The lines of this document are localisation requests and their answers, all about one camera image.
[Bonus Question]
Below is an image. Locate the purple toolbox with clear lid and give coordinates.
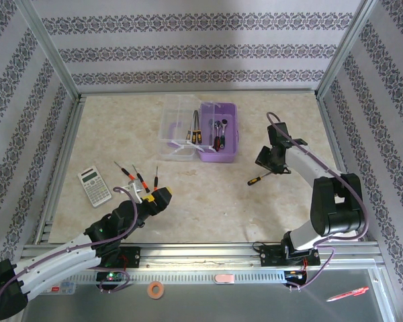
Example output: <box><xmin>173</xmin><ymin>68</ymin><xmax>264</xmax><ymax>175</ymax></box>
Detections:
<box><xmin>157</xmin><ymin>93</ymin><xmax>239</xmax><ymax>164</ymax></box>

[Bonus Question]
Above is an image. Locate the ratchet wrench red handle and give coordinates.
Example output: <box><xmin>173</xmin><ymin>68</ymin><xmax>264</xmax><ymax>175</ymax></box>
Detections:
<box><xmin>213</xmin><ymin>121</ymin><xmax>222</xmax><ymax>152</ymax></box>
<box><xmin>218</xmin><ymin>116</ymin><xmax>230</xmax><ymax>149</ymax></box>

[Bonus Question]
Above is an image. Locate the white calculator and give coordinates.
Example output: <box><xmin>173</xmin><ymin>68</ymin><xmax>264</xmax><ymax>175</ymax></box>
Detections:
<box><xmin>77</xmin><ymin>166</ymin><xmax>114</xmax><ymax>209</ymax></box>

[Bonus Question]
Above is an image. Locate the controller board green light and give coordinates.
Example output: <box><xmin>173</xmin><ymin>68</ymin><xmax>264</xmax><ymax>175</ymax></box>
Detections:
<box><xmin>95</xmin><ymin>270</ymin><xmax>126</xmax><ymax>283</ymax></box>

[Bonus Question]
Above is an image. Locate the orange tape roll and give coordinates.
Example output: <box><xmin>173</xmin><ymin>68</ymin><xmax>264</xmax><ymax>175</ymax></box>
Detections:
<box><xmin>147</xmin><ymin>281</ymin><xmax>165</xmax><ymax>299</ymax></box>

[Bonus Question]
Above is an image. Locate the white label sticker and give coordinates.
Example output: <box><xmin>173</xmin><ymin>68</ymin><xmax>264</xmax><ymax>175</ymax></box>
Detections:
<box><xmin>42</xmin><ymin>281</ymin><xmax>78</xmax><ymax>296</ymax></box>

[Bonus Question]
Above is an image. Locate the red pen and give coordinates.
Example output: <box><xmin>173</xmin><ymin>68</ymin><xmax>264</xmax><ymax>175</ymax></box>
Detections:
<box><xmin>325</xmin><ymin>286</ymin><xmax>370</xmax><ymax>302</ymax></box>

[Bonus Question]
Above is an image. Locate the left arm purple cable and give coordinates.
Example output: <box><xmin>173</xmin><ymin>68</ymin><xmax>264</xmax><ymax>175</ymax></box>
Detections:
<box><xmin>0</xmin><ymin>186</ymin><xmax>138</xmax><ymax>315</ymax></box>

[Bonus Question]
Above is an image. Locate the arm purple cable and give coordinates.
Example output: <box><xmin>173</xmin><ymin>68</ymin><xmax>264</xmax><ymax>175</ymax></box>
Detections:
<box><xmin>266</xmin><ymin>111</ymin><xmax>370</xmax><ymax>292</ymax></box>
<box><xmin>0</xmin><ymin>186</ymin><xmax>138</xmax><ymax>315</ymax></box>

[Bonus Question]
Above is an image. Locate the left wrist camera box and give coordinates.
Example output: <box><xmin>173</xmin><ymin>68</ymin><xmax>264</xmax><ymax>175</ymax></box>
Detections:
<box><xmin>122</xmin><ymin>179</ymin><xmax>145</xmax><ymax>202</ymax></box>

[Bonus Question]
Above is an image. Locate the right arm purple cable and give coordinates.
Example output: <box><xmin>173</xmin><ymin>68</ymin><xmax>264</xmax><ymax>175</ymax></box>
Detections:
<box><xmin>266</xmin><ymin>111</ymin><xmax>370</xmax><ymax>292</ymax></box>

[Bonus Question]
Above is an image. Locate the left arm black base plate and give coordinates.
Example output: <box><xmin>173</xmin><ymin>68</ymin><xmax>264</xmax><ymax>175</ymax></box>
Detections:
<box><xmin>97</xmin><ymin>246</ymin><xmax>142</xmax><ymax>269</ymax></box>

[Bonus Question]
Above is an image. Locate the aluminium side rail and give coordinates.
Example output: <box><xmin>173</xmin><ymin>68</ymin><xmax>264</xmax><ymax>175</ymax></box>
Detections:
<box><xmin>35</xmin><ymin>95</ymin><xmax>88</xmax><ymax>246</ymax></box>
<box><xmin>315</xmin><ymin>93</ymin><xmax>372</xmax><ymax>244</ymax></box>

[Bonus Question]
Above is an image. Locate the aluminium mounting rail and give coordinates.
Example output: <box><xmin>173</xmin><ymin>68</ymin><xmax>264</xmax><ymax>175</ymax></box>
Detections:
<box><xmin>18</xmin><ymin>243</ymin><xmax>386</xmax><ymax>269</ymax></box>

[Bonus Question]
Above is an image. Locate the grey slotted cable duct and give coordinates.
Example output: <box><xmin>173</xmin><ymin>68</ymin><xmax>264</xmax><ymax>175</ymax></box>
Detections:
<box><xmin>62</xmin><ymin>270</ymin><xmax>288</xmax><ymax>285</ymax></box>

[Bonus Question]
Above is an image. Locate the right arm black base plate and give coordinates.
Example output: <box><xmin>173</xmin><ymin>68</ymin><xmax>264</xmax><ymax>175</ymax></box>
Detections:
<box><xmin>259</xmin><ymin>244</ymin><xmax>322</xmax><ymax>268</ymax></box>

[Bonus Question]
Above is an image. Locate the aluminium rear rail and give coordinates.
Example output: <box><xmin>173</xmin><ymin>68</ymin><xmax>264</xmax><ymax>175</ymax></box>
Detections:
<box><xmin>77</xmin><ymin>87</ymin><xmax>320</xmax><ymax>99</ymax></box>

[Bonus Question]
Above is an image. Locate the aluminium frame post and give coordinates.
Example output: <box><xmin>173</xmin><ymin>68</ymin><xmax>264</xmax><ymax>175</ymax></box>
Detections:
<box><xmin>18</xmin><ymin>0</ymin><xmax>83</xmax><ymax>101</ymax></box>
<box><xmin>315</xmin><ymin>0</ymin><xmax>380</xmax><ymax>100</ymax></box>

